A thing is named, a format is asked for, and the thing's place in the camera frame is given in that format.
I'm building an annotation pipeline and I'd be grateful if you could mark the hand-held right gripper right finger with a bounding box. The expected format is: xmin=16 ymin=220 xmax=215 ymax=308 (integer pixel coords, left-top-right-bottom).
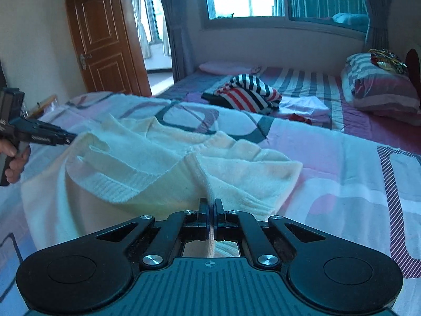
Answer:
xmin=214 ymin=198 xmax=327 ymax=268

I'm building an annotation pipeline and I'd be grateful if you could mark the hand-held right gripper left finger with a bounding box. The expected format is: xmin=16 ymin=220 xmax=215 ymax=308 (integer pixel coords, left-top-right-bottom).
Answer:
xmin=95 ymin=198 xmax=211 ymax=270

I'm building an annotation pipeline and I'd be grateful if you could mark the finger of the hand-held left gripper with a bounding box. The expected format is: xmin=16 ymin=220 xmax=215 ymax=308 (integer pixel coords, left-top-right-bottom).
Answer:
xmin=22 ymin=119 xmax=78 ymax=139
xmin=31 ymin=134 xmax=72 ymax=147

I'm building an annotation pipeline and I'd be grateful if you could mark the cream knit sweater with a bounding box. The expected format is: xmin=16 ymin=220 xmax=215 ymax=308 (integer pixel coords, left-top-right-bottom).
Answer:
xmin=20 ymin=113 xmax=304 ymax=259

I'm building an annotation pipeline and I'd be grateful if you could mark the person's left hand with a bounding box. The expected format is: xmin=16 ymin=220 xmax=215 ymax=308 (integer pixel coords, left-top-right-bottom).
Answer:
xmin=0 ymin=140 xmax=32 ymax=183

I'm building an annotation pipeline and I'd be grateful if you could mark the wooden furniture piece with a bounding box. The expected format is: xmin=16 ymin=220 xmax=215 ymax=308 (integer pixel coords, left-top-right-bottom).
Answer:
xmin=29 ymin=94 xmax=59 ymax=116

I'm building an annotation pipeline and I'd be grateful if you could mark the brown wooden door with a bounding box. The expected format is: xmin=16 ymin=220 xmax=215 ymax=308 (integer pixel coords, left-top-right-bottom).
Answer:
xmin=64 ymin=0 xmax=152 ymax=98

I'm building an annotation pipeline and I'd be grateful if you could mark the purple cloth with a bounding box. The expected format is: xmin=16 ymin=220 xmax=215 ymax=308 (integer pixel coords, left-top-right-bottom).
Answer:
xmin=186 ymin=92 xmax=214 ymax=103

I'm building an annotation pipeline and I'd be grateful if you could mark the red white black striped garment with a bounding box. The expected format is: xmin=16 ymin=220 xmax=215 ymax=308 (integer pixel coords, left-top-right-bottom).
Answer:
xmin=214 ymin=74 xmax=283 ymax=113

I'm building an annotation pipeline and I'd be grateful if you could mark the red small cloth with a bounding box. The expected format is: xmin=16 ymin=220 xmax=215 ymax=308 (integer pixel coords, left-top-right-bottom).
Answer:
xmin=289 ymin=113 xmax=312 ymax=125

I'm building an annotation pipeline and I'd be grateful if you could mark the patterned pink blue bed cover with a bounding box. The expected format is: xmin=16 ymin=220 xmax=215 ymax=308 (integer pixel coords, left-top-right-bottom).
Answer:
xmin=0 ymin=91 xmax=421 ymax=316

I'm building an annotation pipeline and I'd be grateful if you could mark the white folded garment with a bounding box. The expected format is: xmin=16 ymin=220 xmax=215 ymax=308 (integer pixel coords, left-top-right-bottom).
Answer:
xmin=279 ymin=96 xmax=331 ymax=121

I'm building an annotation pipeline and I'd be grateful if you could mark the pink pillow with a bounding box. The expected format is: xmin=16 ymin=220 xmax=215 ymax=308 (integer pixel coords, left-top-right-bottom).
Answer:
xmin=199 ymin=61 xmax=262 ymax=75

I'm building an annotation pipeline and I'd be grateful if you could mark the striped bed sheet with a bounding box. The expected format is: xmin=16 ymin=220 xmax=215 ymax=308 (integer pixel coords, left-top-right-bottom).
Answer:
xmin=154 ymin=66 xmax=421 ymax=156

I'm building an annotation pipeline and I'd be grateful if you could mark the grey blue curtain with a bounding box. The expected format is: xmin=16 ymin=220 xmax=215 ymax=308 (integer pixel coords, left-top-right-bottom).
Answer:
xmin=359 ymin=0 xmax=396 ymax=54
xmin=154 ymin=0 xmax=195 ymax=83

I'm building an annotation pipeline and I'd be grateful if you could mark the striped pillow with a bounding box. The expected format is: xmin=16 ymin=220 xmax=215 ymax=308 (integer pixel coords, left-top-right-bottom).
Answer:
xmin=340 ymin=53 xmax=421 ymax=126

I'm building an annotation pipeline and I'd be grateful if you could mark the gold black patterned cloth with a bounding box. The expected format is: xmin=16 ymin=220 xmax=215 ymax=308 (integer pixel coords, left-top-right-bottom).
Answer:
xmin=368 ymin=49 xmax=409 ymax=75

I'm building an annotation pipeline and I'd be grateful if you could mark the blue cushion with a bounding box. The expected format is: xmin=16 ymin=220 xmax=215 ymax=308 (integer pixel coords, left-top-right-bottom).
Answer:
xmin=332 ymin=12 xmax=369 ymax=32

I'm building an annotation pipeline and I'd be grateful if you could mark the red white scalloped headboard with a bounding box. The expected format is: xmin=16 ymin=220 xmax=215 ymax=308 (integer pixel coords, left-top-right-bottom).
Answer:
xmin=405 ymin=49 xmax=421 ymax=93

